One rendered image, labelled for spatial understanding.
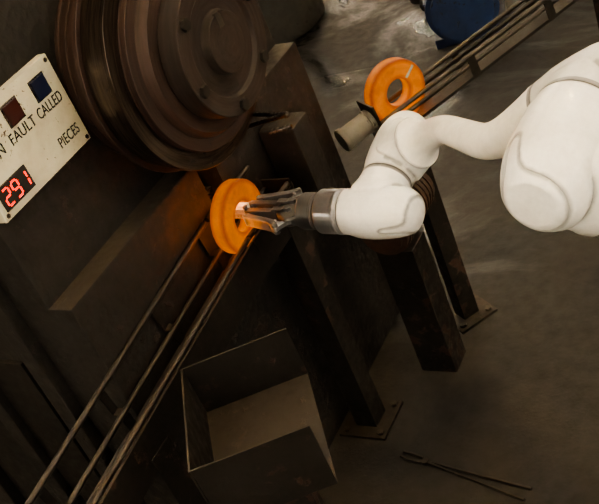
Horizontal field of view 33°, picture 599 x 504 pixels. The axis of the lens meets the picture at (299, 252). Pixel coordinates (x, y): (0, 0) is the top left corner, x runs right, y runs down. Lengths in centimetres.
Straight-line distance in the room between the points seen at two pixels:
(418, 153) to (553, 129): 60
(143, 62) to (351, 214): 47
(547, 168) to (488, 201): 188
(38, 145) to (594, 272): 159
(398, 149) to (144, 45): 51
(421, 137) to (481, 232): 120
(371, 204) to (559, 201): 61
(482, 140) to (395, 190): 27
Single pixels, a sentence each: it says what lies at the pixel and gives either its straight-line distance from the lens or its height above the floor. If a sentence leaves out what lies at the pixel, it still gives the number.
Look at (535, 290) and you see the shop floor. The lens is 281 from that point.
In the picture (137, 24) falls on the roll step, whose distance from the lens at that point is 182.
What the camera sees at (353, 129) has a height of 69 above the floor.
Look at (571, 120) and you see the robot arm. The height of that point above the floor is 107.
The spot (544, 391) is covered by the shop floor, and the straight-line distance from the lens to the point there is 253.
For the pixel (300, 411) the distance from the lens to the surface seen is 179.
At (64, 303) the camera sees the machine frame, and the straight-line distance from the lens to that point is 186.
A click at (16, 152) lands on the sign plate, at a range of 180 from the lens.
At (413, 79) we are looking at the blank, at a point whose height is 71.
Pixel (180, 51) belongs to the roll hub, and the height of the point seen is 117.
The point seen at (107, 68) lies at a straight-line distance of 179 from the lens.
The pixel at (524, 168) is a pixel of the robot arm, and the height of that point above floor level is 105.
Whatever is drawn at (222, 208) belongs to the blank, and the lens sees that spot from 203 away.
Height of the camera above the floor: 176
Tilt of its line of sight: 32 degrees down
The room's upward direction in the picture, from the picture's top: 24 degrees counter-clockwise
